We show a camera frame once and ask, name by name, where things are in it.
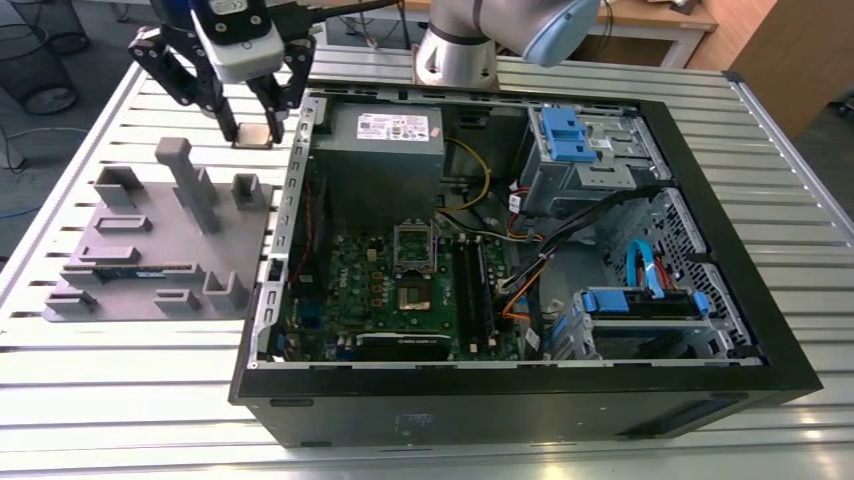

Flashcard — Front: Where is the grey power supply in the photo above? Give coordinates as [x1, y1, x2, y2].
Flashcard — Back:
[311, 103, 447, 236]

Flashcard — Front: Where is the hard disk in blue carrier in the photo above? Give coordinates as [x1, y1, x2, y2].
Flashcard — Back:
[578, 287, 710, 321]

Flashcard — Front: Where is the black graphics card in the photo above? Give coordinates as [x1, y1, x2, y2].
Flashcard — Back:
[354, 329, 457, 362]

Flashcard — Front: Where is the large blue drive bracket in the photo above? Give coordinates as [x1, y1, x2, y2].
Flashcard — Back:
[541, 107, 590, 146]

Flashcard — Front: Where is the green motherboard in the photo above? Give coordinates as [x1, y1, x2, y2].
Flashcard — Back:
[274, 219, 530, 362]

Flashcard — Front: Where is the grey metal disk bay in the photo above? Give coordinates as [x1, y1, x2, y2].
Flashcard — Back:
[545, 287, 762, 362]

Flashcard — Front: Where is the black PC case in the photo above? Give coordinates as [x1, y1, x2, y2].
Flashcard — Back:
[227, 77, 824, 449]

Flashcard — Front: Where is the grey optical drive cage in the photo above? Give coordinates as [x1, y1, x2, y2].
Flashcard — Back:
[518, 103, 677, 217]

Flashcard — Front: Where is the CPU socket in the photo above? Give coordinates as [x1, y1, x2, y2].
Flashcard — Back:
[393, 275, 441, 315]

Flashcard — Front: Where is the red black twisted wire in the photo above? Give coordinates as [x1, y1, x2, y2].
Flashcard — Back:
[295, 182, 319, 282]

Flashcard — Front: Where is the small blue drive bracket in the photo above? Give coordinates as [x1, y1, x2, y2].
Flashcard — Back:
[551, 139, 599, 164]

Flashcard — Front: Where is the grey parts rack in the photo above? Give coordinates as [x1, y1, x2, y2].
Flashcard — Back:
[40, 137, 283, 324]

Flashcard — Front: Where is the small black mesh bin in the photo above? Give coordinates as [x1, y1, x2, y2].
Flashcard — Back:
[43, 0, 94, 56]

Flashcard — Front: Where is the black cable bundle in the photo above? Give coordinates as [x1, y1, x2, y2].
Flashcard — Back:
[497, 187, 669, 296]

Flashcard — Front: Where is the white cable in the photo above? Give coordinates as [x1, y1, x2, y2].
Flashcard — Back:
[0, 125, 90, 174]

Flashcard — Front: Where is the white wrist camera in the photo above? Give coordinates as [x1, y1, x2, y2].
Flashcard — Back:
[191, 0, 283, 84]

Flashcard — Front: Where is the orange wire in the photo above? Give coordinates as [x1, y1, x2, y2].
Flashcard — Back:
[499, 277, 539, 324]

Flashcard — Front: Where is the multicolour power wire bundle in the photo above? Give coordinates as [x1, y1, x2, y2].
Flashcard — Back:
[437, 187, 546, 246]

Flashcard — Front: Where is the wooden desk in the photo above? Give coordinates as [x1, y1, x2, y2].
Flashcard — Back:
[593, 0, 721, 69]

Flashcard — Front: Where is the large black mesh bin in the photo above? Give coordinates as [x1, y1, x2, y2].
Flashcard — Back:
[0, 22, 80, 117]

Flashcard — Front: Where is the silver CPU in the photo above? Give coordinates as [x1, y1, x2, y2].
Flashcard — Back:
[231, 122, 275, 150]

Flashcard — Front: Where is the metal locking lever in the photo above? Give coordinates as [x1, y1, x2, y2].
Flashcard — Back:
[433, 219, 446, 281]

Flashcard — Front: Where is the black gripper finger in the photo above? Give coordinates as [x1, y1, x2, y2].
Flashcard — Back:
[248, 34, 318, 147]
[127, 27, 240, 148]

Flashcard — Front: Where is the blue expansion slot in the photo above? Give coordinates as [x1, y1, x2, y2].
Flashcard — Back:
[295, 298, 326, 329]

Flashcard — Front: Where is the flat blue data wire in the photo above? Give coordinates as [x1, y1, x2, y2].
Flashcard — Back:
[625, 238, 669, 301]

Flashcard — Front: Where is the wooden cabinet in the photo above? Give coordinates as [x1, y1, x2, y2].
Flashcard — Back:
[686, 0, 854, 140]

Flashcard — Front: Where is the yellow wire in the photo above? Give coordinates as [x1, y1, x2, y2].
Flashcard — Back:
[441, 137, 494, 212]

